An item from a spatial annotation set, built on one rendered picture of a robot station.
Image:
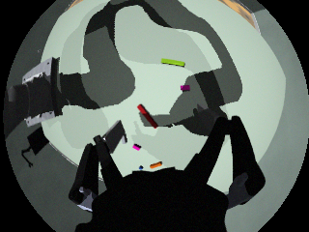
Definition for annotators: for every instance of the lime green rod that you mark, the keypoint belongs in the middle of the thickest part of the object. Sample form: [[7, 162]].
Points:
[[172, 62]]

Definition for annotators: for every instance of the orange rod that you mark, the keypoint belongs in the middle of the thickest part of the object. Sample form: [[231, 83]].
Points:
[[155, 164]]

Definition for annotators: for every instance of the red rod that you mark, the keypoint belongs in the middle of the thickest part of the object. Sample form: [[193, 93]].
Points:
[[147, 115]]

